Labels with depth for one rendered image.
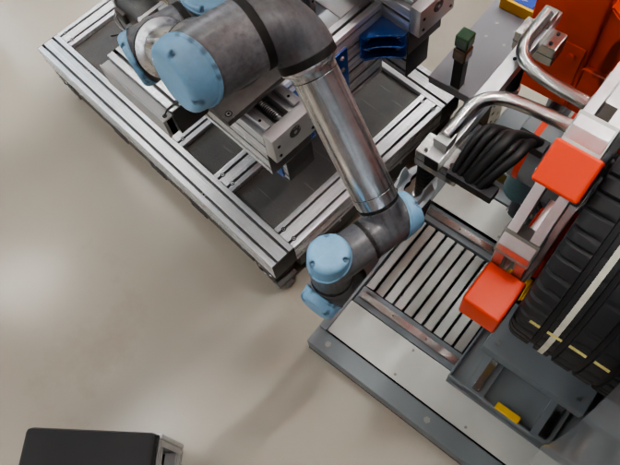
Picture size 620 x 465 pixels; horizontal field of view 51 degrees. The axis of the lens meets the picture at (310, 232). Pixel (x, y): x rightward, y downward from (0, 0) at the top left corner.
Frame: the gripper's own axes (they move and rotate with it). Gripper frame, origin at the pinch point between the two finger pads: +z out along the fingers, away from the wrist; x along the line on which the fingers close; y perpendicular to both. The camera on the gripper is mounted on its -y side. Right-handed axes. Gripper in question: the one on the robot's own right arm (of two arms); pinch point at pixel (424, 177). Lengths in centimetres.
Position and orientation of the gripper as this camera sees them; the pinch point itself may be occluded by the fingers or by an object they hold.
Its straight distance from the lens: 131.9
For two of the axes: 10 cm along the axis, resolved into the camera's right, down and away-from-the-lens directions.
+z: 6.2, -7.3, 2.8
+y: -0.9, -4.2, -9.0
